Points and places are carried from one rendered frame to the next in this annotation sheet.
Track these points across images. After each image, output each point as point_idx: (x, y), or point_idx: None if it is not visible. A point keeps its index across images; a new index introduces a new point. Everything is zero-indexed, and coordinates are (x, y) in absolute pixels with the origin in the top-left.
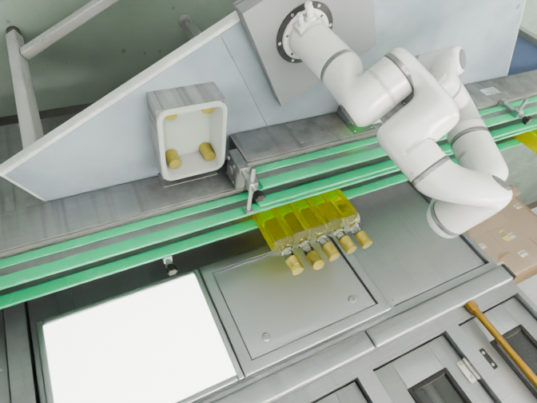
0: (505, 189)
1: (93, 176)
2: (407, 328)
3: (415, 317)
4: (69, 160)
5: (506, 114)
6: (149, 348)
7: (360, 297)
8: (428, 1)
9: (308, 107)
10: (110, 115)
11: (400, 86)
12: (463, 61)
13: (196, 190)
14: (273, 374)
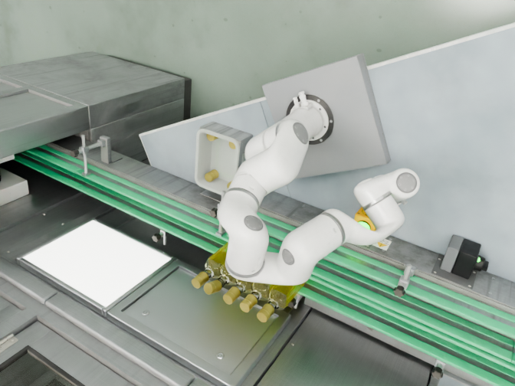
0: (244, 223)
1: (175, 164)
2: None
3: None
4: (167, 145)
5: None
6: (102, 262)
7: (227, 361)
8: (464, 150)
9: (329, 201)
10: (191, 126)
11: (270, 140)
12: (404, 184)
13: (211, 205)
14: (117, 328)
